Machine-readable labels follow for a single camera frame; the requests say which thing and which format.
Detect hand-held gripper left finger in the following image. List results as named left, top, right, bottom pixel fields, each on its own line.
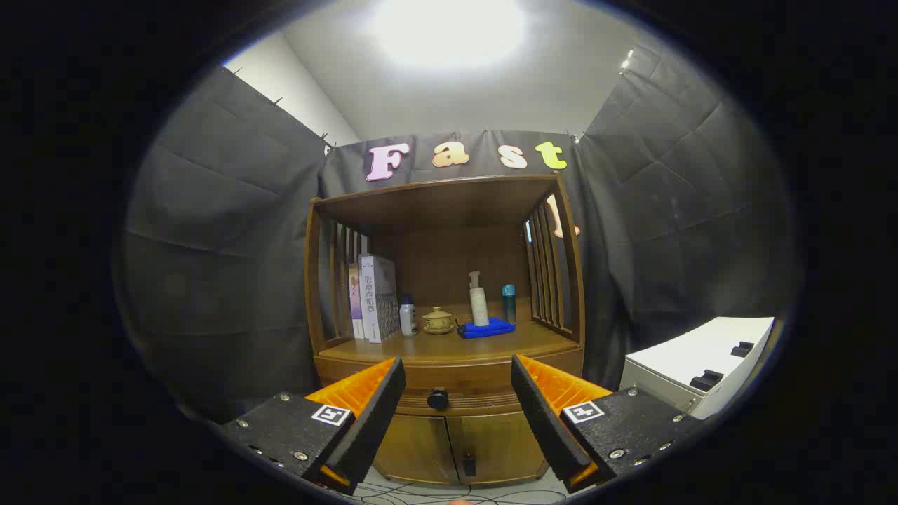
left=217, top=356, right=408, bottom=496

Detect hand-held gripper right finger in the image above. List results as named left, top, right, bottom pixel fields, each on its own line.
left=510, top=353, right=704, bottom=493

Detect wooden cabinet door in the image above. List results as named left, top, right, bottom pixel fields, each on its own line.
left=372, top=414, right=451, bottom=485
left=445, top=412, right=549, bottom=485

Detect wooden countertop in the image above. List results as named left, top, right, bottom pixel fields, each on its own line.
left=324, top=298, right=580, bottom=364

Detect wooden cabinet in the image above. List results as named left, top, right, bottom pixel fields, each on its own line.
left=303, top=173, right=587, bottom=487

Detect blue folded cloth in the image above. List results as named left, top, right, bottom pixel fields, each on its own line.
left=456, top=317, right=517, bottom=339

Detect yellow lidded teacup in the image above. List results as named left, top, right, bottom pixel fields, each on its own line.
left=422, top=306, right=455, bottom=335

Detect pink purple book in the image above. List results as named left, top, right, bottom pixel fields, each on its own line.
left=348, top=262, right=366, bottom=340

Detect white patterned book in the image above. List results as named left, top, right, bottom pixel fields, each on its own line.
left=358, top=253, right=401, bottom=344

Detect white pump bottle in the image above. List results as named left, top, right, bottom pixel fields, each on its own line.
left=469, top=270, right=490, bottom=327

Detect white plastic box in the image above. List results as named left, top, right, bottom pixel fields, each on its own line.
left=620, top=316, right=775, bottom=420

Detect black floor cables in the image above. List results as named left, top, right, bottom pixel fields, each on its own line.
left=365, top=477, right=569, bottom=505

